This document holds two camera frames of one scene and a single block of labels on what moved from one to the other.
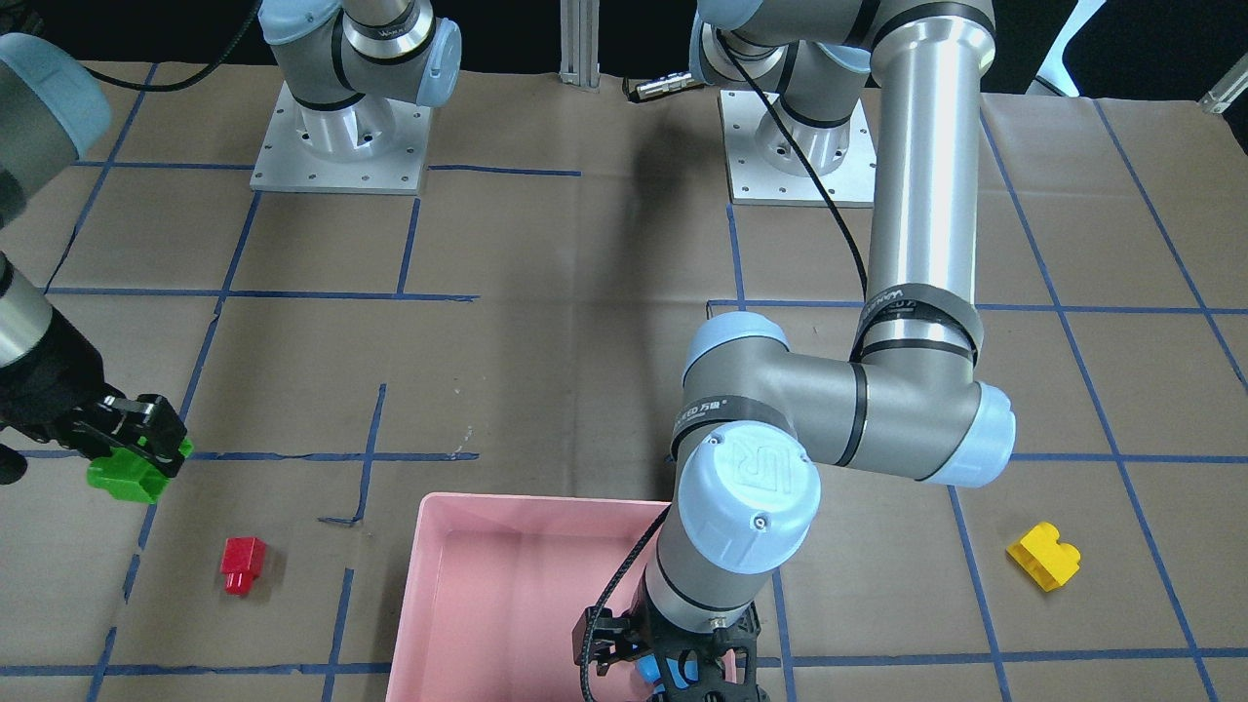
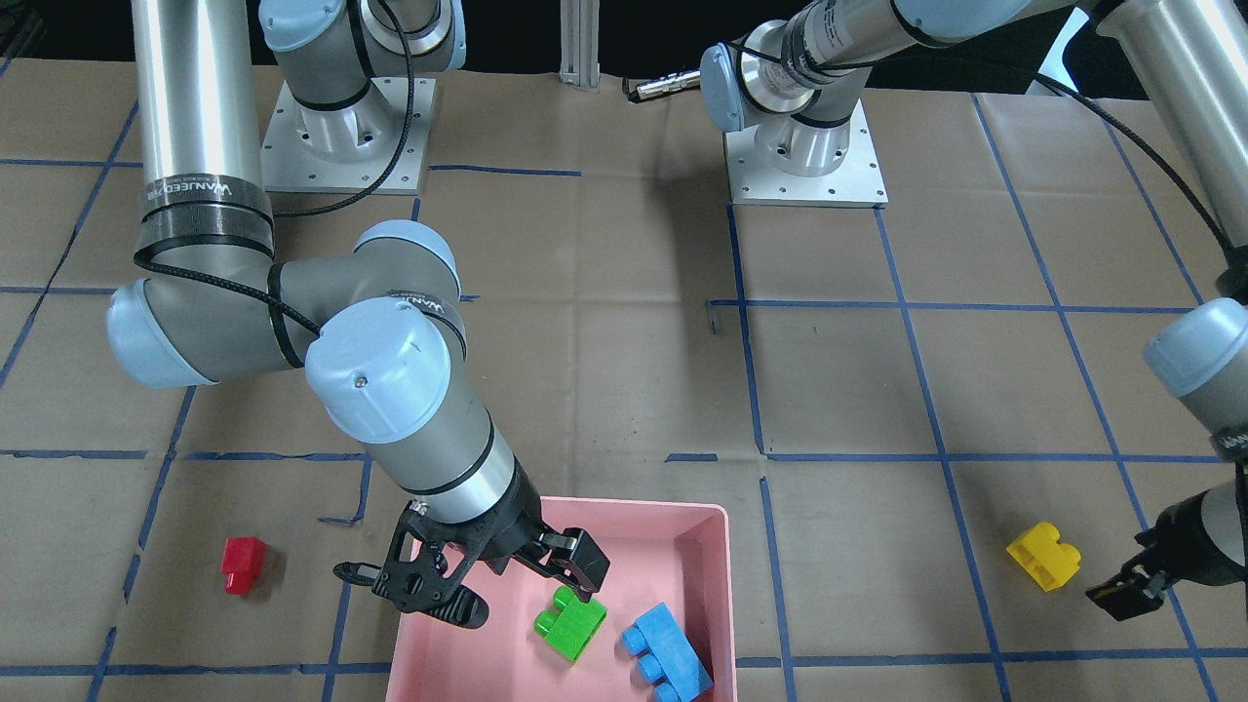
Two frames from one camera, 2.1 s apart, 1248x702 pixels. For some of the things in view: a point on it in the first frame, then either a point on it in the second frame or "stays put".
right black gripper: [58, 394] → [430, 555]
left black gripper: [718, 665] → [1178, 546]
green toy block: [130, 475] → [571, 625]
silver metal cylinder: [663, 84] stays put
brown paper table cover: [523, 326] stays put
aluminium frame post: [580, 44] stays put
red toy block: [242, 562] stays put
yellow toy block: [1041, 556] stays put
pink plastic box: [491, 588] stays put
